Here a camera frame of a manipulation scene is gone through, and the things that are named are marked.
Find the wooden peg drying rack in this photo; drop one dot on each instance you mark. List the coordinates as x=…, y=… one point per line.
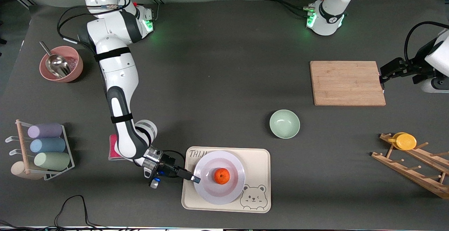
x=414, y=175

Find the pale lavender round plate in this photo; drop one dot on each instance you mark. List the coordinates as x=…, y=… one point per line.
x=217, y=196

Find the orange fruit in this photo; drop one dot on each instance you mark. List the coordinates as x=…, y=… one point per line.
x=222, y=176

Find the blue cup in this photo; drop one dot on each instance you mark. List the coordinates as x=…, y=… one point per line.
x=47, y=145

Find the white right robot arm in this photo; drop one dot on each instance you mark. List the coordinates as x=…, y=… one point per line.
x=119, y=76

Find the pink folded cloth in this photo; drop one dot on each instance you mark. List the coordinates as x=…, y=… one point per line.
x=112, y=150

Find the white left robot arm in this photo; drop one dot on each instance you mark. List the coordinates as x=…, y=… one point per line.
x=329, y=17

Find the wooden cutting board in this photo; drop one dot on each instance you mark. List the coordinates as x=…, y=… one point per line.
x=347, y=83

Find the beige cup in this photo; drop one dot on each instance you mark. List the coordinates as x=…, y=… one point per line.
x=19, y=170

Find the pink bowl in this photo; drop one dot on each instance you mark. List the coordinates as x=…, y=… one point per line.
x=75, y=69

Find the purple cup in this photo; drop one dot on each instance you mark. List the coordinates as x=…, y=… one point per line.
x=45, y=130

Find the metal scoop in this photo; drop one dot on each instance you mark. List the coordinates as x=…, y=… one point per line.
x=58, y=64

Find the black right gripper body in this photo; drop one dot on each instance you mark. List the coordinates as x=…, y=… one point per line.
x=169, y=166

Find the green cup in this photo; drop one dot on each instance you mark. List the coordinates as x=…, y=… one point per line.
x=52, y=161

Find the yellow cup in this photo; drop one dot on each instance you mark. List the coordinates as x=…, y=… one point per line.
x=406, y=142

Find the pale purple granules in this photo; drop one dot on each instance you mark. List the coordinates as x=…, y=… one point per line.
x=72, y=64

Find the cream bear print tray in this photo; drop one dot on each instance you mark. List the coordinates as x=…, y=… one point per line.
x=259, y=160

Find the mint green bowl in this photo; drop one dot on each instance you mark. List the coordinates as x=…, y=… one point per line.
x=285, y=124

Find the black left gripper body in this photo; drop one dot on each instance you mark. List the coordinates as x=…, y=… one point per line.
x=415, y=66

